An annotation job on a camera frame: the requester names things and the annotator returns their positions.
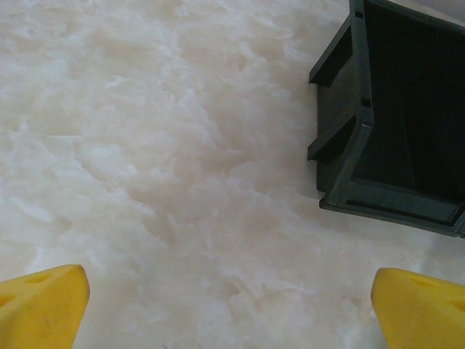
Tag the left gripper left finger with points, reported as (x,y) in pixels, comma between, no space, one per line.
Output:
(40,312)

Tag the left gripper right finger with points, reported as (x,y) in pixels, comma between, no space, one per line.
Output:
(421,312)

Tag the black plastic bin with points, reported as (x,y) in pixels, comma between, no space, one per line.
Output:
(407,109)

